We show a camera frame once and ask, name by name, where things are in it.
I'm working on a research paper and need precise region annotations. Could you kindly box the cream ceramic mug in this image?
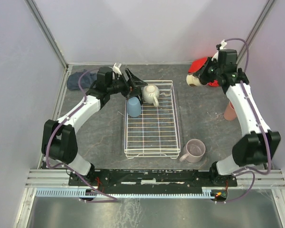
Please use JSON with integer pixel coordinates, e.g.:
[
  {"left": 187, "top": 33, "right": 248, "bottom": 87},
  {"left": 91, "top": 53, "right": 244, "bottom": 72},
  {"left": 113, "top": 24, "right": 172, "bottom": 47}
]
[{"left": 142, "top": 84, "right": 160, "bottom": 107}]

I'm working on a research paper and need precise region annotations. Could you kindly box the blue plastic cup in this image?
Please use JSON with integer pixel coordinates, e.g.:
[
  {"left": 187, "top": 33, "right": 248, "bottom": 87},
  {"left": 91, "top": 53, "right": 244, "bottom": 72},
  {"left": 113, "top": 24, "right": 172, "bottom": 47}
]
[{"left": 127, "top": 97, "right": 142, "bottom": 117}]

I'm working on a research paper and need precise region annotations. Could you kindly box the black mug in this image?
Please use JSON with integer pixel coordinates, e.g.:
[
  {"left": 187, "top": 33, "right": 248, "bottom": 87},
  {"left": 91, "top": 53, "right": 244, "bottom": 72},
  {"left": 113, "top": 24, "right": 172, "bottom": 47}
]
[{"left": 137, "top": 95, "right": 143, "bottom": 105}]

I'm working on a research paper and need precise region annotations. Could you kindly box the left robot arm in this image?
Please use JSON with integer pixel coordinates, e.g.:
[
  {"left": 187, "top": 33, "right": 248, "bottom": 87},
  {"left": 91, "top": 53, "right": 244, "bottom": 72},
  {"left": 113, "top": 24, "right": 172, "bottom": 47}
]
[{"left": 41, "top": 65, "right": 147, "bottom": 176}]

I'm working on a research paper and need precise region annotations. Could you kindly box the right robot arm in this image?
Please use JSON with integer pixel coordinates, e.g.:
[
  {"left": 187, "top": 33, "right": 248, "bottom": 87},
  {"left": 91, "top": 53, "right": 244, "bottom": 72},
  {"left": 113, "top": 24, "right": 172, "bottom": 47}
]
[{"left": 199, "top": 49, "right": 281, "bottom": 176}]

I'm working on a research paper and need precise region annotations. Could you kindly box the red cloth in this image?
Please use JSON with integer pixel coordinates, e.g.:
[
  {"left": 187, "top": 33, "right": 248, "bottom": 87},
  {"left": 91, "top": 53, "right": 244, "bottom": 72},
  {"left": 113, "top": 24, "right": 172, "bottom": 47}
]
[{"left": 188, "top": 57, "right": 219, "bottom": 87}]

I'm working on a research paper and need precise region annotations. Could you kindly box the dark blue cloth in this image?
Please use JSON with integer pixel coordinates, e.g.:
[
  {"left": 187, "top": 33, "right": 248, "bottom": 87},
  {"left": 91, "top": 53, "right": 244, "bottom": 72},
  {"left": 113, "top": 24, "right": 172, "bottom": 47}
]
[{"left": 66, "top": 69, "right": 96, "bottom": 91}]

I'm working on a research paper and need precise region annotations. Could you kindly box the pink plastic cup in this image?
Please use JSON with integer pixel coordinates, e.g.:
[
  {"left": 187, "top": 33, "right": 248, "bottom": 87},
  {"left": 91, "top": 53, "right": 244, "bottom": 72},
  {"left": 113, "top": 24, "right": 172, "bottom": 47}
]
[{"left": 224, "top": 102, "right": 237, "bottom": 121}]

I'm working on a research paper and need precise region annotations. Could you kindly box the lilac ceramic mug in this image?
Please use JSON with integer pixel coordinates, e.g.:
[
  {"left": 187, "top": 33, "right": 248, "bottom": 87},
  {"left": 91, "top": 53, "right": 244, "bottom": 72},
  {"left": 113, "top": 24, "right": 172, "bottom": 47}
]
[{"left": 179, "top": 139, "right": 206, "bottom": 163}]

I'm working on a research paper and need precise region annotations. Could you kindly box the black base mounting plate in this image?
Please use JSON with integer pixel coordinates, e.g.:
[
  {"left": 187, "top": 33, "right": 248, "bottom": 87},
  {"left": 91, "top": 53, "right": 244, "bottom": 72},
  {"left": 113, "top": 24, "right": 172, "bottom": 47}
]
[{"left": 68, "top": 167, "right": 238, "bottom": 193}]

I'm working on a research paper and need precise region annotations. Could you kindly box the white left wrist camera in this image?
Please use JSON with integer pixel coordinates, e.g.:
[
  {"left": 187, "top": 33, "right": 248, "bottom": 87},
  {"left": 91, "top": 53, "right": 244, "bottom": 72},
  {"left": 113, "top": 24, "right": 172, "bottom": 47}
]
[{"left": 112, "top": 62, "right": 122, "bottom": 79}]

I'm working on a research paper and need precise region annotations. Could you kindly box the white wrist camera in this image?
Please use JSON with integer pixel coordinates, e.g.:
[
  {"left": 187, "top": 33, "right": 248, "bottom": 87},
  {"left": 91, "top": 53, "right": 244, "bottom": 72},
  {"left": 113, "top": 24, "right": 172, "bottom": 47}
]
[
  {"left": 211, "top": 40, "right": 227, "bottom": 61},
  {"left": 112, "top": 62, "right": 122, "bottom": 79}
]

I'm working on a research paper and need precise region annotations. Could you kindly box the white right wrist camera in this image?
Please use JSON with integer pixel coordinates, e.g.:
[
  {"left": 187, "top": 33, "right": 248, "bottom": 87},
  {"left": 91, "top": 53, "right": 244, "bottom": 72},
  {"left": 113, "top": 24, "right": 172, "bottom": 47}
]
[{"left": 211, "top": 40, "right": 227, "bottom": 61}]

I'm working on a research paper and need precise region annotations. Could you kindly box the white wire dish rack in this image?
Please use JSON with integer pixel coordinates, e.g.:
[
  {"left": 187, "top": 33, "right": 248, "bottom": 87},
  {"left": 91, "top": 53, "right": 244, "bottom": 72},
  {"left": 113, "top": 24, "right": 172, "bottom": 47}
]
[{"left": 124, "top": 80, "right": 181, "bottom": 159}]

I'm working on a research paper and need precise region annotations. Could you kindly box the white slotted cable duct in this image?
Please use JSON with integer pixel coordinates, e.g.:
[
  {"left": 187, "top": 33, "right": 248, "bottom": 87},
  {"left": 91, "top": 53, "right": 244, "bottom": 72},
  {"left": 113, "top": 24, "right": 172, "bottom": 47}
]
[{"left": 35, "top": 188, "right": 215, "bottom": 199}]

